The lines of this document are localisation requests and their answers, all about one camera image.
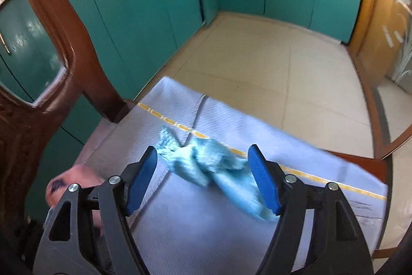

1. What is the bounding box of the blue striped mat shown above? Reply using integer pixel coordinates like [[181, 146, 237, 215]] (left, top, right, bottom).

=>
[[79, 75, 388, 275]]

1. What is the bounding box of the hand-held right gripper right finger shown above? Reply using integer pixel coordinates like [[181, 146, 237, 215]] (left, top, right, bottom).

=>
[[247, 144, 375, 275]]

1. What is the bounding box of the light blue cloth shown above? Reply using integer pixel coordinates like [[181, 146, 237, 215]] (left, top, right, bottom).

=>
[[156, 125, 280, 222]]

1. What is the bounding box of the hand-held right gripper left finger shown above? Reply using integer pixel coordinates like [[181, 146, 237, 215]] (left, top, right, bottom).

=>
[[32, 146, 158, 275]]

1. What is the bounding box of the pink crumpled paper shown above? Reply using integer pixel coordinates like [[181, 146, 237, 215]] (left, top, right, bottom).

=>
[[45, 164, 108, 240]]

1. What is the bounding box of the carved wooden chair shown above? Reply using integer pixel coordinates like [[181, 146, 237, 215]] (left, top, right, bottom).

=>
[[0, 0, 391, 275], [0, 0, 213, 214]]

